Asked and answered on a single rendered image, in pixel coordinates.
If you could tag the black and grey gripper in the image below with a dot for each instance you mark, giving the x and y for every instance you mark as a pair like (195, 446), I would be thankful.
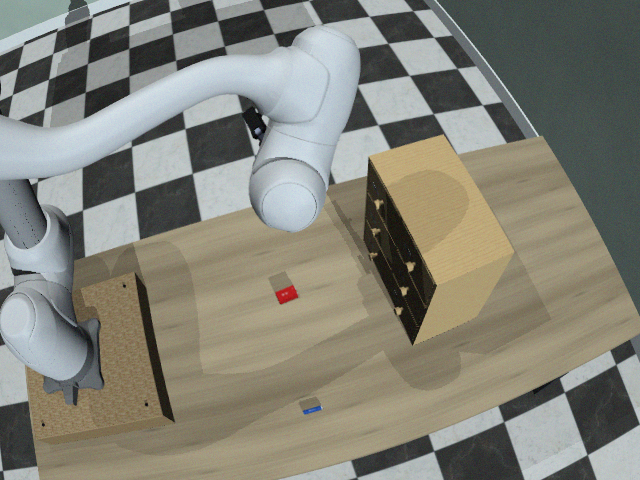
(254, 123)

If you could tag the red nine-volt battery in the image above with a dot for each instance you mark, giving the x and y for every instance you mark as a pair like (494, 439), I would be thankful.
(286, 294)

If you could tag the brown wooden drawer front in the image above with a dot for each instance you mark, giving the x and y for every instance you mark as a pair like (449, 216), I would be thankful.
(383, 203)
(380, 231)
(408, 289)
(377, 255)
(420, 274)
(403, 309)

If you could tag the small wooden chest of drawers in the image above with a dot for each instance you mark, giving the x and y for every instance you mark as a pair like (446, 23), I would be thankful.
(458, 237)

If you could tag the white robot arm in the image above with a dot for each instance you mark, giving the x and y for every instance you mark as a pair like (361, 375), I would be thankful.
(307, 91)

